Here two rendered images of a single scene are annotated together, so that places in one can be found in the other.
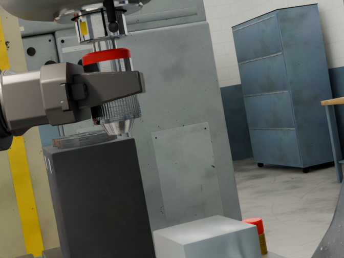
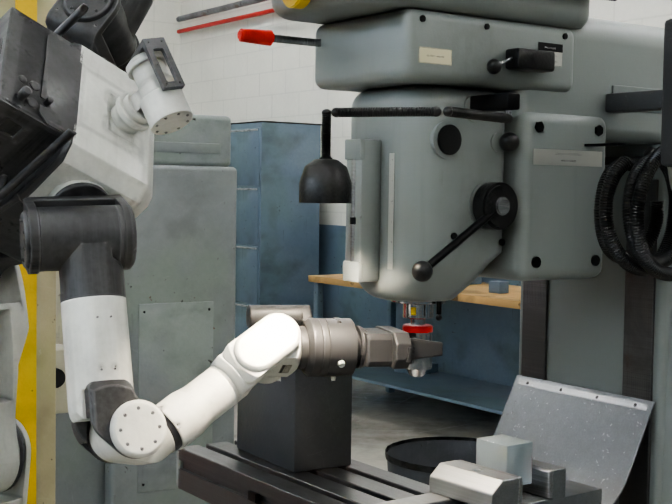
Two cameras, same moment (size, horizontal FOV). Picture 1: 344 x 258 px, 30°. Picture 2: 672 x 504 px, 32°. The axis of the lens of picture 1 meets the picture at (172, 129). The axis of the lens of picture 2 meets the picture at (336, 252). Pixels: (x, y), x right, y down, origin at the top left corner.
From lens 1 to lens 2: 1.29 m
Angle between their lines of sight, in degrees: 18
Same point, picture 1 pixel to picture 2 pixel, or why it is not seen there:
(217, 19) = not seen: hidden behind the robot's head
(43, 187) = (49, 365)
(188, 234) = (502, 442)
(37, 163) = (47, 334)
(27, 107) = (381, 355)
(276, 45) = (250, 175)
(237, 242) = (525, 448)
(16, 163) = not seen: hidden behind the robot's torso
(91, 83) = (416, 346)
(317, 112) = (293, 287)
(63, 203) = (296, 407)
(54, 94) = (403, 352)
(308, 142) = not seen: hidden behind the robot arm
